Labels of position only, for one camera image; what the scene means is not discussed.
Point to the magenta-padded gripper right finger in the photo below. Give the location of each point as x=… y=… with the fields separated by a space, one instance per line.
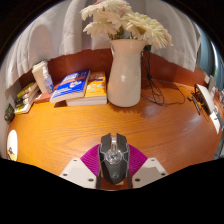
x=150 y=170

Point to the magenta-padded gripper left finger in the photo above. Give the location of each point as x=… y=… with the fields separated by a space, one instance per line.
x=75 y=171

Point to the grey black computer mouse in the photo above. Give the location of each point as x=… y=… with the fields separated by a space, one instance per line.
x=114 y=160

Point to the round white yellow mouse pad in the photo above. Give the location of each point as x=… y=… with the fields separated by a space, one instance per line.
x=12 y=141

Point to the dark pen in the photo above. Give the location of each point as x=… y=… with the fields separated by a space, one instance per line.
x=196 y=106

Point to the dark red book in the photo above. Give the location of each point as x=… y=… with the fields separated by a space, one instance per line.
x=42 y=97

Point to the white paper sheet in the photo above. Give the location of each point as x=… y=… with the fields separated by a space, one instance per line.
x=216 y=122

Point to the yellow white book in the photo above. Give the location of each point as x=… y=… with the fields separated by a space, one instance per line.
x=23 y=107

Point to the orange cover book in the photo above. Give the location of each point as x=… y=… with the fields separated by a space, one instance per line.
x=96 y=88

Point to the dark mug with green inside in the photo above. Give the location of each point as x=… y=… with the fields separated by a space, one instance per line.
x=9 y=113

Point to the flat white device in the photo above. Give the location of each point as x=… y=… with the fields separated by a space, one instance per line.
x=206 y=98

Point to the small clear sanitizer bottle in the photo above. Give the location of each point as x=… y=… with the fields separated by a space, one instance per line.
x=49 y=82

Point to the yellow black cover book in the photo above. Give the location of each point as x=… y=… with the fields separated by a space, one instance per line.
x=27 y=89

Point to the white ceramic vase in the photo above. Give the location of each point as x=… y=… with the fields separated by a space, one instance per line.
x=125 y=76

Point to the white lidded cup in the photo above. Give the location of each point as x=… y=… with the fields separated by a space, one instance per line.
x=39 y=78

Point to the small grey standing box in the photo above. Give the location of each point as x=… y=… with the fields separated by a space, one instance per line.
x=212 y=82

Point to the window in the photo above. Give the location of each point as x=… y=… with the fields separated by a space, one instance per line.
x=213 y=63

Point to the white curtain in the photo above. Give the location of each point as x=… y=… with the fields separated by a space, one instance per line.
x=56 y=30

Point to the cream white flower bouquet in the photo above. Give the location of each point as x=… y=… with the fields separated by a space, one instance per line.
x=133 y=21

